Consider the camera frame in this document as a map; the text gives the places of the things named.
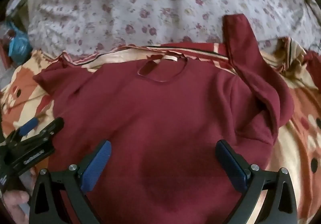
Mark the blue plastic bag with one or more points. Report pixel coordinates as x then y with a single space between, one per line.
18 40

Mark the maroon sweater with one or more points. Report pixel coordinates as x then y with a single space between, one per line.
163 113

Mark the floral bed sheet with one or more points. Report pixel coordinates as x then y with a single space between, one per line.
150 0

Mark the printed cream orange blanket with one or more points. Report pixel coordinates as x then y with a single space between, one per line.
301 103

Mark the person's left hand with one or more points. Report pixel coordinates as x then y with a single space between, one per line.
15 201

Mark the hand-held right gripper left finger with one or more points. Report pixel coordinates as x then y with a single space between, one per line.
96 166

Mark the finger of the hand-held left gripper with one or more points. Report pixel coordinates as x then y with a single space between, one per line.
51 128
27 127

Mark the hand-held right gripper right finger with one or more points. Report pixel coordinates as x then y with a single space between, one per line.
232 166

